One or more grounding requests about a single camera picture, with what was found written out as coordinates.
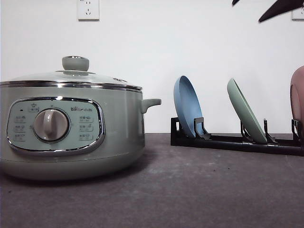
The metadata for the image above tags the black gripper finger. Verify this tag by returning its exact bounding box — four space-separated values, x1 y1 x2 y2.
232 0 239 6
258 0 304 22

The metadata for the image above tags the green plate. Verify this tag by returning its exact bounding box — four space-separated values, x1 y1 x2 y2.
227 78 267 143

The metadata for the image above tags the glass steamer lid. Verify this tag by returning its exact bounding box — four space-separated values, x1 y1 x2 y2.
0 56 142 91

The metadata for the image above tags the pink plate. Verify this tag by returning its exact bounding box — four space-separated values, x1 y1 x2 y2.
290 65 304 139

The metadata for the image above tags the blue plate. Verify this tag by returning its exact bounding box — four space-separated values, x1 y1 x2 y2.
173 76 203 136

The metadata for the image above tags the green electric steamer pot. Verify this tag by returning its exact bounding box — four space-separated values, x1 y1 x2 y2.
0 80 162 181

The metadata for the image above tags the black dish rack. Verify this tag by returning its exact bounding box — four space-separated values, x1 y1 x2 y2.
171 117 304 155

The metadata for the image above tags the white wall socket right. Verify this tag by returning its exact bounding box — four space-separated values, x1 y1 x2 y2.
292 7 304 22

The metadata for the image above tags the white wall socket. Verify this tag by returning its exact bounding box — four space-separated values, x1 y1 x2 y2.
76 0 102 23
292 7 304 22

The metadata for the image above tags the white wall socket left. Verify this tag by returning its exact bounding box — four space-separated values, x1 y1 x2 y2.
76 0 102 23

